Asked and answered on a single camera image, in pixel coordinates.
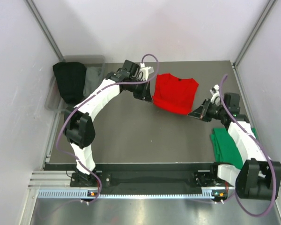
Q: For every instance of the grey plastic bin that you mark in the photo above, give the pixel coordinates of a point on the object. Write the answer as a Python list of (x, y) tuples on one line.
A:
[(54, 102)]

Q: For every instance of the right aluminium corner post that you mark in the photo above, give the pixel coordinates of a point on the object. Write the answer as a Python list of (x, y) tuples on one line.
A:
[(257, 26)]

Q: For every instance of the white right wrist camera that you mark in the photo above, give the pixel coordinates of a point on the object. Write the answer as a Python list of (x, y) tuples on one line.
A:
[(215, 92)]

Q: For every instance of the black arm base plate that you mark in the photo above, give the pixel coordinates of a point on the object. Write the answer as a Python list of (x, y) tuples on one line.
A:
[(191, 174)]

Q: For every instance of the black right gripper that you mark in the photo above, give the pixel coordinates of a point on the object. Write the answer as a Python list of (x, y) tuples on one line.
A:
[(198, 113)]

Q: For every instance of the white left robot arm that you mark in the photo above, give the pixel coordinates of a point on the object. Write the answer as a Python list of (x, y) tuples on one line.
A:
[(79, 129)]

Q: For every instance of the grey t shirt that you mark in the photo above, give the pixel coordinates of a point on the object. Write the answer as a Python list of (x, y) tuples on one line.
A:
[(93, 79)]

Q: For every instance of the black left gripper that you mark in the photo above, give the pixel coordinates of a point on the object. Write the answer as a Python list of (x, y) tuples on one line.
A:
[(144, 93)]

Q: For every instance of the slotted grey cable duct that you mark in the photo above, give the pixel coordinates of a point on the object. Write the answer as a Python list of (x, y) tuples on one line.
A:
[(89, 194)]

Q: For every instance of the green folded t shirt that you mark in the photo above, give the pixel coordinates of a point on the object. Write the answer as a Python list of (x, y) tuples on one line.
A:
[(225, 149)]

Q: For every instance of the aluminium frame rail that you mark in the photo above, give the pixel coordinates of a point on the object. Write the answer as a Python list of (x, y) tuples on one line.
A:
[(61, 179)]

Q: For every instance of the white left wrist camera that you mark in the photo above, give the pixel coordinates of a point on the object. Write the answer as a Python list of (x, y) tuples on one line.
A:
[(144, 72)]

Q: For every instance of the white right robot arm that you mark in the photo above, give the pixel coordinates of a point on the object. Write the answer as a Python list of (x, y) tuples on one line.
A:
[(256, 179)]

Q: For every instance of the left aluminium corner post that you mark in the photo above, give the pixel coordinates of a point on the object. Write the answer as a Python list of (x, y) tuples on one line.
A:
[(44, 28)]

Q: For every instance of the red t shirt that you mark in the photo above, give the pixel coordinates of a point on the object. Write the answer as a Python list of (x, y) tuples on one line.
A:
[(174, 94)]

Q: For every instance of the aluminium corner post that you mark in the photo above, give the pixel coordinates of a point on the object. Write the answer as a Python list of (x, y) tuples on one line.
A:
[(44, 28), (257, 26)]

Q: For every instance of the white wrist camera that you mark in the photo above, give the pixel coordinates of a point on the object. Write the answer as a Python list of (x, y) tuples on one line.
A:
[(144, 72), (215, 92)]

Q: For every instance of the black t shirt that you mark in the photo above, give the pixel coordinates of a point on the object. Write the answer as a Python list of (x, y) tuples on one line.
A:
[(70, 78)]

